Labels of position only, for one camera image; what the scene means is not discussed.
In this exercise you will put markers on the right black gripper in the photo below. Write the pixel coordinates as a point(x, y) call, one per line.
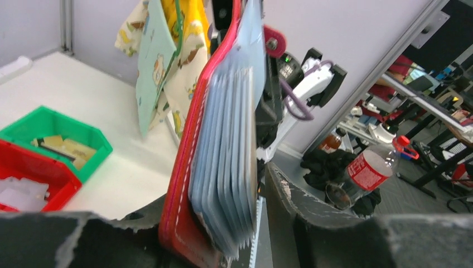
point(269, 112)

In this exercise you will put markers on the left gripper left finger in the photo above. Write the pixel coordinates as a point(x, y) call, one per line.
point(84, 239)

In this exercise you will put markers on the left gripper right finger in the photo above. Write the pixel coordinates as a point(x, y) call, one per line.
point(306, 232)

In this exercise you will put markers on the red leather card holder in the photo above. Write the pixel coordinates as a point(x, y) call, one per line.
point(210, 207)

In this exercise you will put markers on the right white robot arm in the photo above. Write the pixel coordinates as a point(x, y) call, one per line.
point(306, 88)

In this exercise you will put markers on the white cards in red bin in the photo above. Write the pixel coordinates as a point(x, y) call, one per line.
point(24, 194)

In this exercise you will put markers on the gold cards in green bin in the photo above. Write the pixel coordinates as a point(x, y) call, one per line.
point(76, 152)

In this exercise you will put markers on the yellow cloth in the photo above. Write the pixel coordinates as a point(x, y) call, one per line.
point(183, 20)

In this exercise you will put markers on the red plastic bin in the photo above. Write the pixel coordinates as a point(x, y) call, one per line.
point(22, 163)

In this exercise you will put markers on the black cloth heap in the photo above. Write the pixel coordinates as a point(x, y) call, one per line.
point(324, 167)

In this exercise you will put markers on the plastic cola bottle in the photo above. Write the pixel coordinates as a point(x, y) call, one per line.
point(371, 168)

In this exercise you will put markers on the patterned white cloth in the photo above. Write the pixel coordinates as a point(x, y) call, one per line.
point(163, 86)

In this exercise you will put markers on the green plastic bin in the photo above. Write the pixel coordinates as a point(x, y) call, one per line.
point(43, 121)

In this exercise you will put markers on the white stand base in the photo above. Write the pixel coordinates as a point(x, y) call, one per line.
point(12, 70)

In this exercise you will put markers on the white cable duct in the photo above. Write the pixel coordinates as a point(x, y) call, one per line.
point(254, 245)

